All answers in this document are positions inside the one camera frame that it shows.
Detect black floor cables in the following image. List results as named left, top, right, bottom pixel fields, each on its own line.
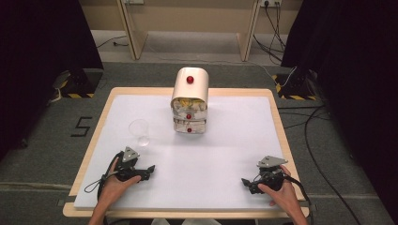
left=277, top=104, right=364, bottom=225

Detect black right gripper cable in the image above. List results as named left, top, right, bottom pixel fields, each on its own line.
left=283, top=173, right=314, bottom=225

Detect light wooden table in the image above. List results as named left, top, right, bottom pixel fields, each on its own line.
left=62, top=86, right=311, bottom=219

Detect wooden desk frame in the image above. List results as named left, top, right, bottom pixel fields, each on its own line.
left=115, top=0, right=261, bottom=63

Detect thin white floor cable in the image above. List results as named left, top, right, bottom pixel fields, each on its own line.
left=145, top=40, right=299, bottom=86

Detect person's white clothing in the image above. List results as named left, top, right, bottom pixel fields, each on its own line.
left=151, top=217, right=222, bottom=225

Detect black floor cable with plug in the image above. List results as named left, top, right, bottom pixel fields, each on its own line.
left=95, top=34, right=130, bottom=50

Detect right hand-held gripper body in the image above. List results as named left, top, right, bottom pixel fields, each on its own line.
left=253, top=155, right=289, bottom=192

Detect person's left hand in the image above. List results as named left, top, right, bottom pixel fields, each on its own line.
left=99, top=157, right=143, bottom=204

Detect black curtain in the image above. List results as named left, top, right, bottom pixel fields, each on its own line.
left=0, top=0, right=105, bottom=161
left=280, top=0, right=398, bottom=223

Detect cream drawer cabinet red knobs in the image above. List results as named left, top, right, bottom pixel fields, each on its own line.
left=170, top=67, right=210, bottom=136

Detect person's right hand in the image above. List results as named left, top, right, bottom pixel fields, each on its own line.
left=257, top=164, right=302, bottom=218

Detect yellow packets in cabinet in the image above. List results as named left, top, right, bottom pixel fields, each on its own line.
left=176, top=97, right=201, bottom=108

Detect bundle of black wall cables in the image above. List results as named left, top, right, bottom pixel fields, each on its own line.
left=253, top=2, right=288, bottom=63

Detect clear glass cup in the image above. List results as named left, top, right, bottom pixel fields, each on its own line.
left=128, top=118, right=151, bottom=148

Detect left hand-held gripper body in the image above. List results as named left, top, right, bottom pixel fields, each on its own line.
left=114, top=146, right=148, bottom=183

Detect white foam board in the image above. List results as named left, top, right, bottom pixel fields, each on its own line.
left=73, top=94, right=304, bottom=211

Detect black yellow striped stand base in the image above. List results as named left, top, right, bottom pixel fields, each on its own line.
left=271, top=72, right=319, bottom=101
left=52, top=67, right=105, bottom=99

